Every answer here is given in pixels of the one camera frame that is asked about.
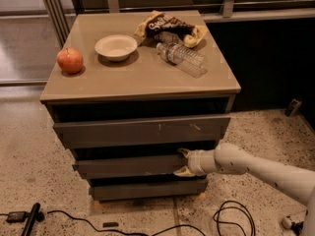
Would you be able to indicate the clear plastic water bottle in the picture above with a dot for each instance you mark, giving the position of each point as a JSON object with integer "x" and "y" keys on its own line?
{"x": 183, "y": 58}

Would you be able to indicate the white power strip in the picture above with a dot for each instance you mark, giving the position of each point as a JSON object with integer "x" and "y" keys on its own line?
{"x": 292, "y": 222}

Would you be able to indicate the white paper bowl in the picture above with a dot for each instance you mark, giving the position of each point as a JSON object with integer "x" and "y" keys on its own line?
{"x": 116, "y": 47}

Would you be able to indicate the black bar tool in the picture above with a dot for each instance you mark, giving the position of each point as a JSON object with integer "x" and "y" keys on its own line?
{"x": 36, "y": 215}

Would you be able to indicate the small black floor block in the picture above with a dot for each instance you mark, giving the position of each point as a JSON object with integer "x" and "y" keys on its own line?
{"x": 110, "y": 224}

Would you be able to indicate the grey top drawer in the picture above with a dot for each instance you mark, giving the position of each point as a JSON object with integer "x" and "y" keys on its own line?
{"x": 148, "y": 131}

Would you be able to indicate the black power adapter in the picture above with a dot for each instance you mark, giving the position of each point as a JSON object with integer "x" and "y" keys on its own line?
{"x": 16, "y": 216}

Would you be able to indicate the grey drawer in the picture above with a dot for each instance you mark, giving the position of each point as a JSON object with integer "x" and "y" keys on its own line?
{"x": 148, "y": 131}
{"x": 183, "y": 186}
{"x": 130, "y": 166}

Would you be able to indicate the metal railing frame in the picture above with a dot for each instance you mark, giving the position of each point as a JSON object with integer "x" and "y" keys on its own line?
{"x": 213, "y": 11}

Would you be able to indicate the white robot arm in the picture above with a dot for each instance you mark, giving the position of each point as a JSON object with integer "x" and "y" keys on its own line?
{"x": 297, "y": 183}

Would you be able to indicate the red apple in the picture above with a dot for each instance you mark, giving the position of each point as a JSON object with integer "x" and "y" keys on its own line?
{"x": 70, "y": 60}

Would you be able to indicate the grey bottom drawer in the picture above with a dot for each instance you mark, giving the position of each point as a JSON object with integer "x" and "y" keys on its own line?
{"x": 183, "y": 186}

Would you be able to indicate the blue tape piece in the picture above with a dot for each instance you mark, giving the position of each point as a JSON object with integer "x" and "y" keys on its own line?
{"x": 74, "y": 167}

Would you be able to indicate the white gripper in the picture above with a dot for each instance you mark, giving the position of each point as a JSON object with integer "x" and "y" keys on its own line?
{"x": 194, "y": 162}

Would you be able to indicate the brown chip bag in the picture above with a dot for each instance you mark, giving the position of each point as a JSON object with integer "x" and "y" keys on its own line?
{"x": 166, "y": 28}

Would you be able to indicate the grey drawer cabinet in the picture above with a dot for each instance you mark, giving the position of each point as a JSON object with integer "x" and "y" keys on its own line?
{"x": 142, "y": 86}

